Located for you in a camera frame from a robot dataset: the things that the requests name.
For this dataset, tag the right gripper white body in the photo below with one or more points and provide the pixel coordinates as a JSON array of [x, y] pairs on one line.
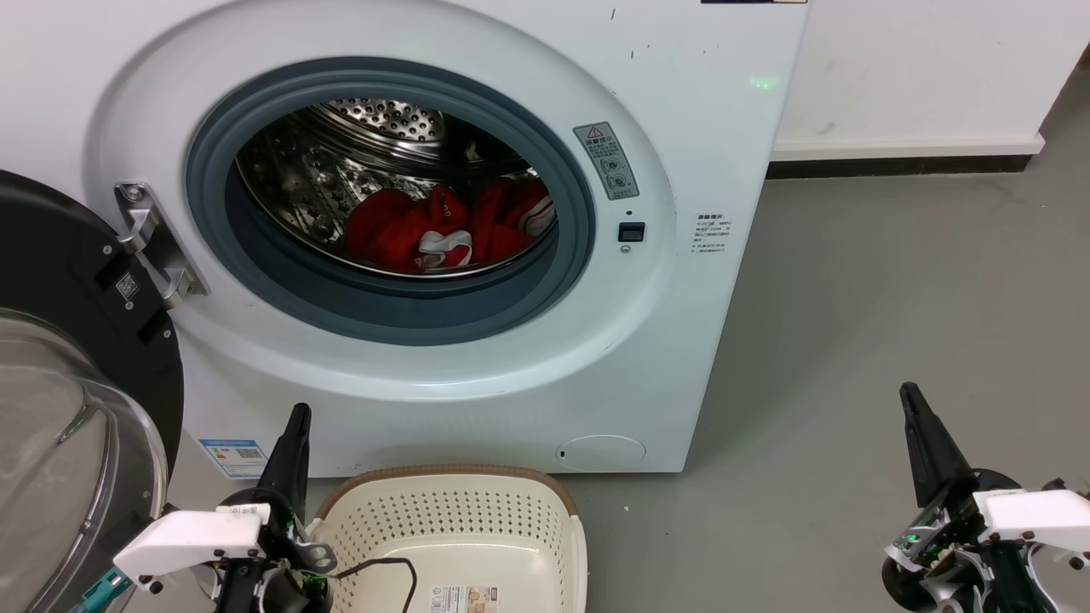
[[1035, 515]]

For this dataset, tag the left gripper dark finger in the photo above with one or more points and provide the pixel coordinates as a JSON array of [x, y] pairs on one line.
[[289, 464]]

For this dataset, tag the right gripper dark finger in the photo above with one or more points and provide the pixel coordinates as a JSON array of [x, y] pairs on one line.
[[932, 451]]

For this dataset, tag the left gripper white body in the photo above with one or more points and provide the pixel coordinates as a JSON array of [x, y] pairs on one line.
[[192, 541]]

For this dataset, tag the red basketball jersey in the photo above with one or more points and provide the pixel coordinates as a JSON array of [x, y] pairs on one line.
[[383, 226]]

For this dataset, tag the cream perforated laundry basket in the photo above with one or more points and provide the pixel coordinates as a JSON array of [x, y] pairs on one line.
[[477, 528]]

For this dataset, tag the steel washing machine drum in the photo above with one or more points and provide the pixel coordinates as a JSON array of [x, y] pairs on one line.
[[298, 179]]

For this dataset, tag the washing machine door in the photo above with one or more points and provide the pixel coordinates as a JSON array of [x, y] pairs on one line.
[[60, 255]]

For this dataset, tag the blue energy label sticker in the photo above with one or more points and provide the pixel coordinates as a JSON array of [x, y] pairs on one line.
[[234, 457]]

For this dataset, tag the grey rubber door gasket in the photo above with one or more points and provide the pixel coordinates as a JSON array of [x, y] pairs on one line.
[[383, 311]]

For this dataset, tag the white front-load washing machine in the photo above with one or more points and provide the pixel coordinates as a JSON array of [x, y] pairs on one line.
[[477, 409]]

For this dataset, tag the QR code sticker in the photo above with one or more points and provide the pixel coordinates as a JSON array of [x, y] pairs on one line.
[[128, 286]]

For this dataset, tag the chrome door hinge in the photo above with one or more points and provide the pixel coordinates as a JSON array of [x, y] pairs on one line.
[[153, 238]]

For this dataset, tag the printed text sticker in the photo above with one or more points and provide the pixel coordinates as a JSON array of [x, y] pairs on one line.
[[711, 234]]

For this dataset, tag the round filter cover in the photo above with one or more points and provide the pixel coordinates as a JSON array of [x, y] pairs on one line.
[[600, 453]]

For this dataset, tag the black door latch socket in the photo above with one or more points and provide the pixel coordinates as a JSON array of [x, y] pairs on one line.
[[631, 232]]

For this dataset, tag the grey warning sticker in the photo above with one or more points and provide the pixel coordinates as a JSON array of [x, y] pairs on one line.
[[606, 162]]

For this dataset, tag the white wall baseboard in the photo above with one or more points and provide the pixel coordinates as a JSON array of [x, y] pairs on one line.
[[903, 149]]

